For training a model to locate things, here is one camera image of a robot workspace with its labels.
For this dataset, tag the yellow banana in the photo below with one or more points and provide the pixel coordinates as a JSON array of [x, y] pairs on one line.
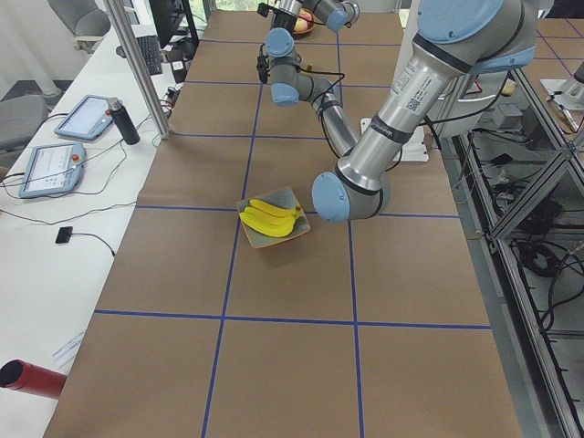
[[273, 210], [267, 218], [265, 228]]

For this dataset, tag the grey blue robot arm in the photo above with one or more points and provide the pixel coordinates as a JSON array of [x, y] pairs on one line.
[[453, 38], [332, 14]]

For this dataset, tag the brown fruit basket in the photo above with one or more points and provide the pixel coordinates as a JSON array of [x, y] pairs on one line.
[[302, 27]]

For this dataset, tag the grey square plate orange rim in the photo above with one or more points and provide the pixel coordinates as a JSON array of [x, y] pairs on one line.
[[285, 198]]

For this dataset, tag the red yellow apple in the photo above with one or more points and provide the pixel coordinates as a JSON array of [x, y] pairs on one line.
[[306, 16]]

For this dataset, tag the black computer monitor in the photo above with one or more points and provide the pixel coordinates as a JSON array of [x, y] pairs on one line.
[[167, 16]]

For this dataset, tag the black keyboard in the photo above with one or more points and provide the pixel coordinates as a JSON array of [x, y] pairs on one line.
[[151, 53]]

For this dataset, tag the black water bottle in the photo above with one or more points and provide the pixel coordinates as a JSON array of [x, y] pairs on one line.
[[122, 120]]

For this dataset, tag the upper teach pendant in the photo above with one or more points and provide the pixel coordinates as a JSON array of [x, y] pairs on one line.
[[87, 121]]

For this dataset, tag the teach pendant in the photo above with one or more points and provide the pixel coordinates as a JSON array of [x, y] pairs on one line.
[[87, 121], [53, 169]]

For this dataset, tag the grey office chair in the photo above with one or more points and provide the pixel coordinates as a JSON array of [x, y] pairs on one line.
[[87, 23]]

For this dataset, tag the lower teach pendant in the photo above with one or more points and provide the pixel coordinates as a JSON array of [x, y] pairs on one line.
[[53, 169]]

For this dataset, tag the small black puck device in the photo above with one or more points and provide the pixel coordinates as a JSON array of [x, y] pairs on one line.
[[64, 234]]

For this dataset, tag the red cylinder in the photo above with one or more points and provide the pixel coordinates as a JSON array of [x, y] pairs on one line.
[[19, 375]]

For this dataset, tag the aluminium frame post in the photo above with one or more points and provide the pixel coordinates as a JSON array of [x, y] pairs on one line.
[[128, 42]]

